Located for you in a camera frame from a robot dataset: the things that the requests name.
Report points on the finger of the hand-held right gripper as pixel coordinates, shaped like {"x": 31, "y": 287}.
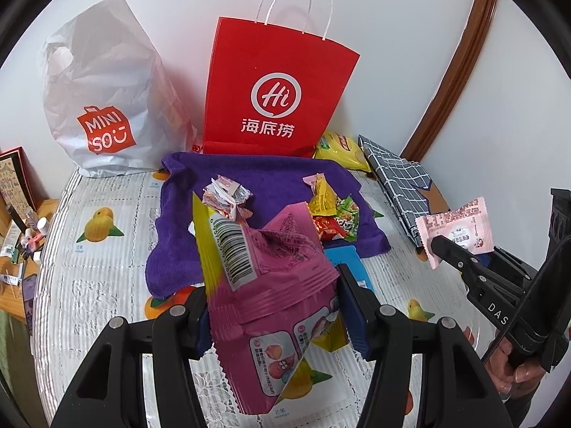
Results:
{"x": 513, "y": 267}
{"x": 450, "y": 254}

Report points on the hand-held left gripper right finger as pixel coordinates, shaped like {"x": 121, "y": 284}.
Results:
{"x": 357, "y": 316}

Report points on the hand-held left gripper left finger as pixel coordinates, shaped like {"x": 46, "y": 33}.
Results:
{"x": 204, "y": 332}

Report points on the pale pink snack packet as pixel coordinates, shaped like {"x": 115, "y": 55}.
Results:
{"x": 459, "y": 223}

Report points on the large pink snack bag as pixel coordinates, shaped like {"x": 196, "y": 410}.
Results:
{"x": 276, "y": 276}

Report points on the small red snack packet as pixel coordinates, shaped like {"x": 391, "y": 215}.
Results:
{"x": 328, "y": 227}

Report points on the green snack packet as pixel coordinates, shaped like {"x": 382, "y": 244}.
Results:
{"x": 349, "y": 214}

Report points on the yellow candy packet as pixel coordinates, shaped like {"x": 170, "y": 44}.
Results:
{"x": 325, "y": 198}

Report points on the pink panda snack packet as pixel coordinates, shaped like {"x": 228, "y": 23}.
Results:
{"x": 221, "y": 187}

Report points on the person's right hand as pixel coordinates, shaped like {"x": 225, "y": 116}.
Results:
{"x": 506, "y": 376}

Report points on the blue tissue box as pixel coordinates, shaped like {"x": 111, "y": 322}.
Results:
{"x": 345, "y": 258}

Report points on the grey checkered cloth bag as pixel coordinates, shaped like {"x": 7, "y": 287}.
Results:
{"x": 397, "y": 178}

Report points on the fruit print tablecloth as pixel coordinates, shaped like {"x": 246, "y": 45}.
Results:
{"x": 89, "y": 285}

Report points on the yellow snack bag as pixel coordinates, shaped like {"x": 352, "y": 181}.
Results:
{"x": 343, "y": 151}

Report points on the purple towel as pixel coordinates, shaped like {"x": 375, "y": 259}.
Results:
{"x": 267, "y": 174}

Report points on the purple smartphone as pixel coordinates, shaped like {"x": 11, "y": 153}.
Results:
{"x": 30, "y": 294}

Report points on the green bedsheet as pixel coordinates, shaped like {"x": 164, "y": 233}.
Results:
{"x": 11, "y": 347}

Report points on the wooden nightstand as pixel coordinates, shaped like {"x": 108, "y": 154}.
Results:
{"x": 11, "y": 298}

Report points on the pile of small cosmetics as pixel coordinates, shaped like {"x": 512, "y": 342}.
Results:
{"x": 26, "y": 240}

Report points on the dark red book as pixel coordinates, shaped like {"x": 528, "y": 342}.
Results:
{"x": 27, "y": 174}

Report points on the patterned notebook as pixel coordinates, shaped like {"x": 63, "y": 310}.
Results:
{"x": 11, "y": 187}

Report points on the red paper bag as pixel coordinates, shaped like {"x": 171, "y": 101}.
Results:
{"x": 276, "y": 62}

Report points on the white plastic shopping bag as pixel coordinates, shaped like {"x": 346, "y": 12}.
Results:
{"x": 111, "y": 84}

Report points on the brown wooden door frame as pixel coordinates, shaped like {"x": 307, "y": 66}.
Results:
{"x": 468, "y": 53}

